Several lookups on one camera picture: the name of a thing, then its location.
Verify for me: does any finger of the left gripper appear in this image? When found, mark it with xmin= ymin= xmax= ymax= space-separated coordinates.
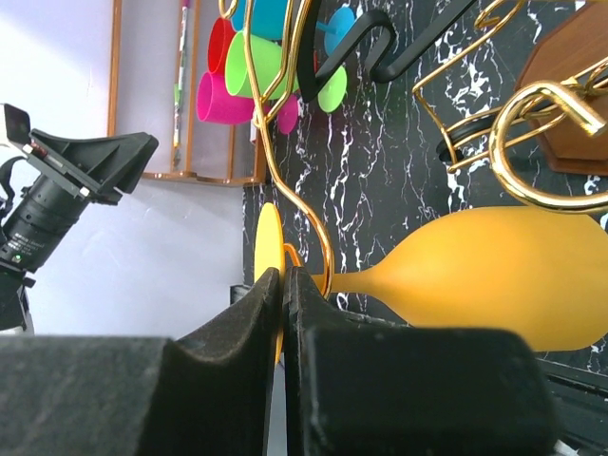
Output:
xmin=28 ymin=129 xmax=159 ymax=205

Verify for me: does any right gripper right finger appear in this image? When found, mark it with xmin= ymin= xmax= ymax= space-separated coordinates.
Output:
xmin=283 ymin=267 xmax=560 ymax=455

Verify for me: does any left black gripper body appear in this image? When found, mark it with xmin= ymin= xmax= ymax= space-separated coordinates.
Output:
xmin=1 ymin=158 xmax=88 ymax=333

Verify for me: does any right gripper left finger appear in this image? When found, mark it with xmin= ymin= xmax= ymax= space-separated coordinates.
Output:
xmin=1 ymin=268 xmax=280 ymax=455

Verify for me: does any magenta wine glass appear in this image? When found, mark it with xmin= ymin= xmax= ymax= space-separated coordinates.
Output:
xmin=196 ymin=72 xmax=299 ymax=134

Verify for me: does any red wine glass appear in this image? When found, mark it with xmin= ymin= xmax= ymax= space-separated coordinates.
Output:
xmin=207 ymin=17 xmax=236 ymax=75

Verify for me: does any green wine glass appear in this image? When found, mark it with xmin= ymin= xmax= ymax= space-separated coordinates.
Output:
xmin=225 ymin=31 xmax=348 ymax=113

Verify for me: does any orange yellow wine glass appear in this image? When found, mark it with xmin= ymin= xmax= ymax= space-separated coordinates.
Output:
xmin=253 ymin=201 xmax=608 ymax=367

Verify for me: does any blue wine glass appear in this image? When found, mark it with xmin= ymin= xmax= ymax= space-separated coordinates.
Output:
xmin=230 ymin=0 xmax=357 ymax=53

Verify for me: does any green capped marker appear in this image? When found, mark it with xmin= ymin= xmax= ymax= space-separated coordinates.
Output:
xmin=172 ymin=0 xmax=190 ymax=169

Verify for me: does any wooden tiered shelf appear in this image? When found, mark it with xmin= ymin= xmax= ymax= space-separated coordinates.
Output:
xmin=107 ymin=1 xmax=266 ymax=186

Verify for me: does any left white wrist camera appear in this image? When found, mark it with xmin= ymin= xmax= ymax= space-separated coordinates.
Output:
xmin=0 ymin=104 xmax=31 ymax=148

